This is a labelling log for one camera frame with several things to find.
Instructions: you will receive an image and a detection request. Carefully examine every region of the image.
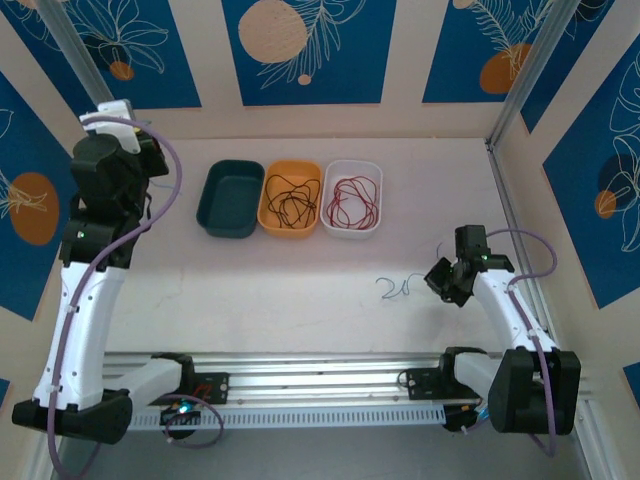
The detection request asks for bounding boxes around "blue poster small orange dot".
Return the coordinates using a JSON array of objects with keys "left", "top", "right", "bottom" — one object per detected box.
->
[{"left": 49, "top": 0, "right": 204, "bottom": 111}]

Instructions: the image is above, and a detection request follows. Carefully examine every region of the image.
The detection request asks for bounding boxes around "white slotted cable duct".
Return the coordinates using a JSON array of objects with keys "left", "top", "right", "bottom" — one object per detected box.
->
[{"left": 129, "top": 403, "right": 447, "bottom": 432}]

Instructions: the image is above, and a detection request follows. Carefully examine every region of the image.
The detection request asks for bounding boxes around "black controller board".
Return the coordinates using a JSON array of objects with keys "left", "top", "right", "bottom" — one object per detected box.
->
[
  {"left": 159, "top": 399, "right": 204, "bottom": 442},
  {"left": 442, "top": 398, "right": 492, "bottom": 437}
]

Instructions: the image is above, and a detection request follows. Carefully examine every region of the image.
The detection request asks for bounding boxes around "thin dark blue cable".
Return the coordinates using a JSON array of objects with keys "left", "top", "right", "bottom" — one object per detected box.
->
[{"left": 375, "top": 241, "right": 444, "bottom": 301}]

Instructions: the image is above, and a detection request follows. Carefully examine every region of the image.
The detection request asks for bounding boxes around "aluminium side rail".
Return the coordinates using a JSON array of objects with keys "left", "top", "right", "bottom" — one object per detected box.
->
[{"left": 484, "top": 139, "right": 559, "bottom": 346}]

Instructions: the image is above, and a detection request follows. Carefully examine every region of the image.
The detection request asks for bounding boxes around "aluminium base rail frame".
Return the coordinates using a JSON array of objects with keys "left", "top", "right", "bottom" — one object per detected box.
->
[{"left": 102, "top": 351, "right": 599, "bottom": 412}]

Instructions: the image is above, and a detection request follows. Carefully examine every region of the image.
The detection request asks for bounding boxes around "blue poster cream circle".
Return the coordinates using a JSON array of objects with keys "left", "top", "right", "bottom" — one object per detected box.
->
[{"left": 222, "top": 0, "right": 399, "bottom": 107}]

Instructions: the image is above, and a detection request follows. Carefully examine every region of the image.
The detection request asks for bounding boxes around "blue poster strip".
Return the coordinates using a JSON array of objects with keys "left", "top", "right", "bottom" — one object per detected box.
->
[
  {"left": 0, "top": 0, "right": 105, "bottom": 145},
  {"left": 519, "top": 0, "right": 617, "bottom": 135}
]

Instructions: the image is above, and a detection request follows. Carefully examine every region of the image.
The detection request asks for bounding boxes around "blue poster orange oval plant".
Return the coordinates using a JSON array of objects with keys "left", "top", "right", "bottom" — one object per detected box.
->
[{"left": 0, "top": 72, "right": 86, "bottom": 322}]

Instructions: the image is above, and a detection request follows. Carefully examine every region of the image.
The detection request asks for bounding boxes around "white plastic bin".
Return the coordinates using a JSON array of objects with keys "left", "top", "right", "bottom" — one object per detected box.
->
[{"left": 319, "top": 159, "right": 385, "bottom": 240}]

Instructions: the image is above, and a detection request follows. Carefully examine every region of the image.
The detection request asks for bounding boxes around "blue poster dark circle leaf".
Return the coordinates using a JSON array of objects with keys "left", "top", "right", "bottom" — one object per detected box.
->
[{"left": 542, "top": 47, "right": 640, "bottom": 310}]

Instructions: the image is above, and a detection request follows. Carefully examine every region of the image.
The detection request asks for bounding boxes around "orange plastic bin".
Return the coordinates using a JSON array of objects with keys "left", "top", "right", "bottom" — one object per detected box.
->
[{"left": 257, "top": 158, "right": 323, "bottom": 239}]

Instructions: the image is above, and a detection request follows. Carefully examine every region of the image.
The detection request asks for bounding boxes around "aluminium corner post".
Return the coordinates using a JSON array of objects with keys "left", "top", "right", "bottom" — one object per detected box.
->
[
  {"left": 37, "top": 0, "right": 141, "bottom": 157},
  {"left": 489, "top": 0, "right": 574, "bottom": 151}
]

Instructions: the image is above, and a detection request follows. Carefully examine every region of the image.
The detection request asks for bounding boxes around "blue poster orange circle fern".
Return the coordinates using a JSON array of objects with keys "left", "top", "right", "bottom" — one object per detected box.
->
[{"left": 422, "top": 0, "right": 569, "bottom": 105}]

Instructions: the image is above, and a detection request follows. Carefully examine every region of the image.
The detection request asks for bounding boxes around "dark green plastic bin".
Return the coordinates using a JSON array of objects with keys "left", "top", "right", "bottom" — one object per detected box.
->
[{"left": 196, "top": 158, "right": 266, "bottom": 240}]

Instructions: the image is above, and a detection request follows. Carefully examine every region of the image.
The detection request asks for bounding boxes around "thin black cable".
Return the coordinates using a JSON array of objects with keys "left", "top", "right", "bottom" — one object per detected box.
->
[
  {"left": 263, "top": 174, "right": 322, "bottom": 226},
  {"left": 267, "top": 187, "right": 320, "bottom": 230}
]

